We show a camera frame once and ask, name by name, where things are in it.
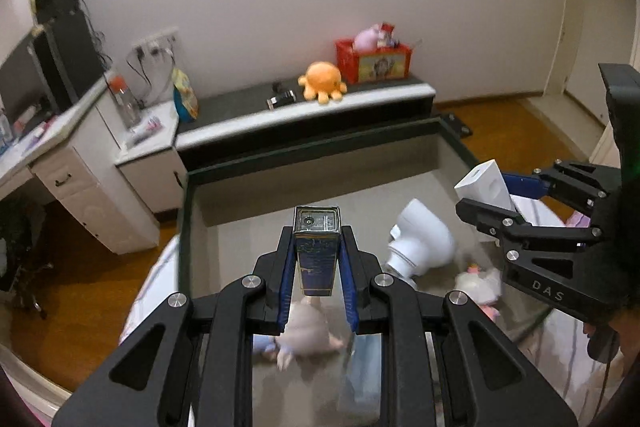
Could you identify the white plug charger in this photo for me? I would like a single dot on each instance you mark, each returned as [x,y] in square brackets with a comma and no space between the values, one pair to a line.
[482,184]

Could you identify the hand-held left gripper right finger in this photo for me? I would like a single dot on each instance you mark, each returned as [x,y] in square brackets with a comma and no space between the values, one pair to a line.
[349,292]

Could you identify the white door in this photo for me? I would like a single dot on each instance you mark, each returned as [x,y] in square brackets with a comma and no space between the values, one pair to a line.
[600,57]

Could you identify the pink plush toy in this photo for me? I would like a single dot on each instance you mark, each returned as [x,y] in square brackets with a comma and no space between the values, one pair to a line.
[367,38]

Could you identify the orange-capped water bottle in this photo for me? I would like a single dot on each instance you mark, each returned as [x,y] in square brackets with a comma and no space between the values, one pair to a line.
[125,102]

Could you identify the red storage crate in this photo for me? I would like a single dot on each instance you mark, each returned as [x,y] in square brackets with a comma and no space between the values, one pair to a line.
[375,64]

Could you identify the black computer tower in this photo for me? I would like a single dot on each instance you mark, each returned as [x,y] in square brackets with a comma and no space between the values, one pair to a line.
[70,57]

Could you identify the red packet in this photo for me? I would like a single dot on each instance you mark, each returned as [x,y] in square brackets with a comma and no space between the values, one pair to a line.
[387,33]

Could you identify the orange octopus plush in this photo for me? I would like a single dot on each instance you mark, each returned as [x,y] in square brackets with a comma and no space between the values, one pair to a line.
[322,82]

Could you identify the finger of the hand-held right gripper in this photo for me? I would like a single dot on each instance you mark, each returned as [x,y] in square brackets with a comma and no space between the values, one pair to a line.
[522,184]
[500,219]

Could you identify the blue gold rectangular box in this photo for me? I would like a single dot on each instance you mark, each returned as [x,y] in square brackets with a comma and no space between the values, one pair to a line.
[316,257]

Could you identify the pink pig doll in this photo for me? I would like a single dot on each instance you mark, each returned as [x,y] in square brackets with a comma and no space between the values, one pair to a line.
[310,327]

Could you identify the white wall power outlet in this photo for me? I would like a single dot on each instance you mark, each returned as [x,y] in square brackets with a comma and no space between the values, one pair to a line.
[155,39]

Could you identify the small black gadget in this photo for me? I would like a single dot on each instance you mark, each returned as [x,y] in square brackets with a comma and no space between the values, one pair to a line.
[281,97]

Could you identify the white desk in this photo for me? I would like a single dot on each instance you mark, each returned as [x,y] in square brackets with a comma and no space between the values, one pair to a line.
[90,187]

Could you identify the white plastic bottle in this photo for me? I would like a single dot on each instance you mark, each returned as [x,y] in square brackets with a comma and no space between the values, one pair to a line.
[422,242]

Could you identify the striped white quilt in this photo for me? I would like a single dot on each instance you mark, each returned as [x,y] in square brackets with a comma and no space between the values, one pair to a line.
[150,297]

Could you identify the clear packet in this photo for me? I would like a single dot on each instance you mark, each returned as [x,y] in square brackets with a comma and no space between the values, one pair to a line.
[142,129]

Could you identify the black office chair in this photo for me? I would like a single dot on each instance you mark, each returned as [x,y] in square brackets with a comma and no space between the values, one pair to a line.
[20,257]

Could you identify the shallow grey box tray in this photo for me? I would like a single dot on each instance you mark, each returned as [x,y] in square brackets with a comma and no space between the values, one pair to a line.
[240,207]

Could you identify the colourful snack bag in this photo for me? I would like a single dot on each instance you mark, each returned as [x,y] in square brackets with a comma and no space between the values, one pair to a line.
[186,99]

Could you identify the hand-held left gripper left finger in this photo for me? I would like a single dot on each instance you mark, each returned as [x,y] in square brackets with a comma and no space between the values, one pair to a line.
[285,287]

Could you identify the white nightstand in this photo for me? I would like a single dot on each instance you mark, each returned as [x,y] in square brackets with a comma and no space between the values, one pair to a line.
[150,177]

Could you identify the black floor plate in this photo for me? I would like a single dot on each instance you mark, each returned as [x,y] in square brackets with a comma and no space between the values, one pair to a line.
[452,124]

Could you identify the black white low bench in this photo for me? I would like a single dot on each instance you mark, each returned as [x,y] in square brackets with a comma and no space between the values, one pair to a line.
[235,107]

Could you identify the black computer monitor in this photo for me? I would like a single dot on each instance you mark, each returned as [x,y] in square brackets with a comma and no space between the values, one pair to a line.
[20,82]

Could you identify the white round-headed figure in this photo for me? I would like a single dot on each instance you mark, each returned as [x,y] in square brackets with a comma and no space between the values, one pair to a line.
[477,287]

